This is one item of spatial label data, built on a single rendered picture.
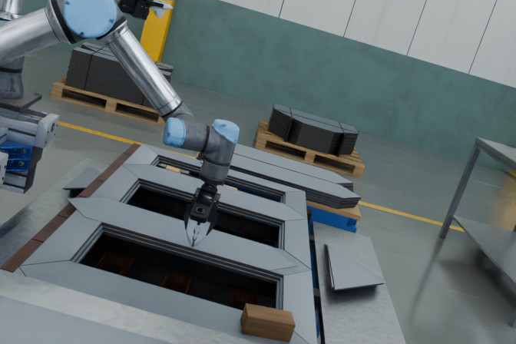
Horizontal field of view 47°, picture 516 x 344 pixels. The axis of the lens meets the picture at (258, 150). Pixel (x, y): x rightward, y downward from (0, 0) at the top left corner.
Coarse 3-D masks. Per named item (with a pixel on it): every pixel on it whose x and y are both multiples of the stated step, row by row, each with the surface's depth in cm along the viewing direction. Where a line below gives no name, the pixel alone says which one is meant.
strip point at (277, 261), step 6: (270, 246) 193; (270, 252) 189; (276, 252) 190; (270, 258) 185; (276, 258) 186; (282, 258) 187; (270, 264) 181; (276, 264) 182; (282, 264) 183; (288, 264) 184; (294, 264) 186
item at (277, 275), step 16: (160, 160) 250; (176, 160) 251; (128, 192) 205; (160, 192) 218; (176, 192) 218; (272, 192) 251; (224, 208) 219; (240, 208) 219; (272, 224) 219; (96, 240) 168; (128, 240) 175; (144, 240) 175; (160, 240) 176; (80, 256) 157; (192, 256) 175; (208, 256) 176; (288, 256) 190; (240, 272) 175; (256, 272) 176; (272, 272) 176; (288, 272) 179
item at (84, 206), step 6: (84, 198) 187; (90, 198) 189; (96, 198) 190; (102, 198) 191; (78, 204) 182; (84, 204) 183; (90, 204) 184; (96, 204) 185; (78, 210) 178; (84, 210) 179; (90, 210) 180; (84, 216) 176
